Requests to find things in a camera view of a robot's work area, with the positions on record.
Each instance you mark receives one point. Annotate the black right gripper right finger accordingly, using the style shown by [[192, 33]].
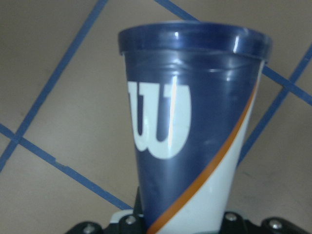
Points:
[[233, 223]]

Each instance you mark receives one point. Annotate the blue white tennis ball can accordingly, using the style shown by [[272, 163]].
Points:
[[192, 87]]

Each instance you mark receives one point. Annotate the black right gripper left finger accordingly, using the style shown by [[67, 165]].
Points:
[[123, 222]]

